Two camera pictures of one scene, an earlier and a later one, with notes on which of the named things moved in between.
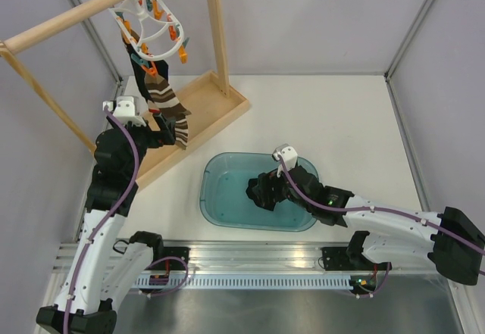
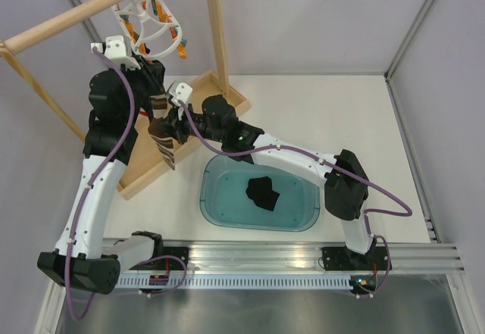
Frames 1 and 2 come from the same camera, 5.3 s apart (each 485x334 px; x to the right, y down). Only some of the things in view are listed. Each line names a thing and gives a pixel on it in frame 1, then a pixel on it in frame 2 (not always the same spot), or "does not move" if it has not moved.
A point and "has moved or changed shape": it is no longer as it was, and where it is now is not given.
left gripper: x=166 y=135 → x=151 y=73
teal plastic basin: x=224 y=204 does not move
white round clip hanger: x=154 y=32 does not move
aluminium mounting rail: x=208 y=257 does not move
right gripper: x=276 y=179 → x=175 y=125
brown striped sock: x=161 y=97 has moved or changed shape
